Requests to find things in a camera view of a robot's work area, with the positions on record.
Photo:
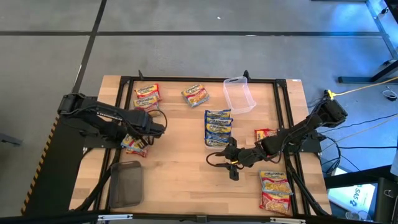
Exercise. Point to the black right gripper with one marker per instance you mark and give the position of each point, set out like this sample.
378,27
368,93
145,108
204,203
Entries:
242,157

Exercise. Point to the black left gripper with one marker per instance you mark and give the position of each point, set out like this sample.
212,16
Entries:
152,127

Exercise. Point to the white plastic bin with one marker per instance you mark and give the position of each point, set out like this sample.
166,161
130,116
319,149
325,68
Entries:
217,148

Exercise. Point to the red Maruchan ramen pack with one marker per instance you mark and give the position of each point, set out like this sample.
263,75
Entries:
136,152
275,203
147,91
264,133

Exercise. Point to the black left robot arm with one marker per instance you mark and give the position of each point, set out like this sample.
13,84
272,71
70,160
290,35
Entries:
109,114

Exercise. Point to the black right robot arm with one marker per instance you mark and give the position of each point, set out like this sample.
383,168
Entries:
298,130

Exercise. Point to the clear plastic bin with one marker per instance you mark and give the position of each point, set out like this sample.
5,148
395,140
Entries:
239,96

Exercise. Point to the black hazard-striped floor mat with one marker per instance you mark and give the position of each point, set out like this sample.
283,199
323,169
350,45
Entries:
46,186

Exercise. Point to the white printed sign board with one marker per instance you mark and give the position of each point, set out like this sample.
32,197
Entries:
351,199

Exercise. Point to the black stand bar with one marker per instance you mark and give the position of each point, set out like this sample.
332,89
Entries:
357,176

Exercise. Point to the grey floor object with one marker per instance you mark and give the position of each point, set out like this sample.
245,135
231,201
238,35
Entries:
9,140

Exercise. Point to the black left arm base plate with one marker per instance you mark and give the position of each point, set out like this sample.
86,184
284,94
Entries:
93,144

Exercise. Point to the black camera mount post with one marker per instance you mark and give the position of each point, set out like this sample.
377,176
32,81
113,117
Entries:
247,74
140,75

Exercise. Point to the black aluminium table frame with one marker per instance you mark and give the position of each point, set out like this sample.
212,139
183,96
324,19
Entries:
168,79

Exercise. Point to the black small camera mount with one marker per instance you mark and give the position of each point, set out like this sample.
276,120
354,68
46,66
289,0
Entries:
201,219

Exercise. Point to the silver metal bracket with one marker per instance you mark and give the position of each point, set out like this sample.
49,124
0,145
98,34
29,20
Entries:
287,221
115,217

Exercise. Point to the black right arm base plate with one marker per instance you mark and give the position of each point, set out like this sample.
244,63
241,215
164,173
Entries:
311,148

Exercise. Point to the grey and black desk frame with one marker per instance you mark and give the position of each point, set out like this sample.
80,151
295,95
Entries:
357,80

